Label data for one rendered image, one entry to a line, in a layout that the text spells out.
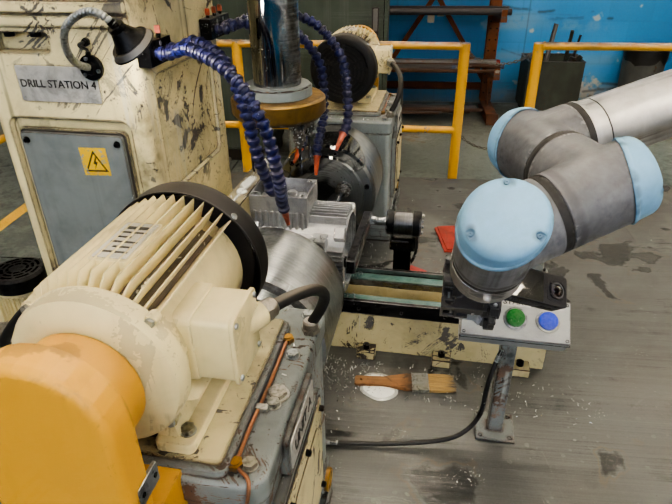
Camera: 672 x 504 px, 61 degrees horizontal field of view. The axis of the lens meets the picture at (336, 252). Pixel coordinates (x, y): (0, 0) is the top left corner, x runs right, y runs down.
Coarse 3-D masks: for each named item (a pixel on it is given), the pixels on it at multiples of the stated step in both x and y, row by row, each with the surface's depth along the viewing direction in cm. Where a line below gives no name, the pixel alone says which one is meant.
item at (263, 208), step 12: (288, 180) 122; (300, 180) 122; (312, 180) 121; (252, 192) 116; (264, 192) 123; (288, 192) 119; (300, 192) 123; (312, 192) 118; (252, 204) 116; (264, 204) 115; (300, 204) 114; (312, 204) 119; (252, 216) 117; (264, 216) 117; (276, 216) 116; (300, 216) 115
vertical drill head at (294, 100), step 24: (264, 0) 96; (288, 0) 98; (264, 24) 98; (288, 24) 99; (264, 48) 101; (288, 48) 101; (264, 72) 103; (288, 72) 103; (264, 96) 103; (288, 96) 103; (312, 96) 107; (240, 120) 106; (288, 120) 102; (312, 120) 106
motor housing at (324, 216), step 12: (324, 204) 119; (336, 204) 119; (348, 204) 119; (312, 216) 116; (324, 216) 116; (336, 216) 116; (348, 216) 117; (288, 228) 117; (300, 228) 116; (312, 228) 116; (324, 228) 116; (348, 228) 128; (348, 240) 130; (336, 252) 113; (348, 252) 130; (336, 264) 114; (348, 276) 126
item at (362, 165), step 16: (336, 128) 145; (352, 128) 148; (352, 144) 139; (368, 144) 146; (288, 160) 138; (304, 160) 137; (320, 160) 136; (336, 160) 135; (352, 160) 135; (368, 160) 140; (288, 176) 140; (304, 176) 139; (320, 176) 138; (336, 176) 137; (352, 176) 137; (368, 176) 136; (320, 192) 140; (336, 192) 137; (352, 192) 139; (368, 192) 138; (368, 208) 140
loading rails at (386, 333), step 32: (352, 288) 131; (384, 288) 129; (416, 288) 128; (352, 320) 123; (384, 320) 121; (416, 320) 120; (448, 320) 118; (416, 352) 124; (448, 352) 122; (480, 352) 121; (544, 352) 118
